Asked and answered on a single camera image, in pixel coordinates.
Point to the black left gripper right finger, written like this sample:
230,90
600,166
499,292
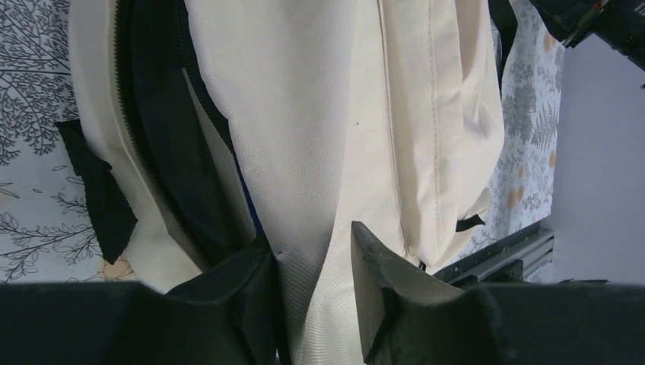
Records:
407,316

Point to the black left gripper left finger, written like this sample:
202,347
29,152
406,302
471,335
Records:
230,314

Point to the beige canvas backpack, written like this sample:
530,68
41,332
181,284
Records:
206,124

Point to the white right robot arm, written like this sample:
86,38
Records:
619,23

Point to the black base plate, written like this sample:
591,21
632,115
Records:
512,259

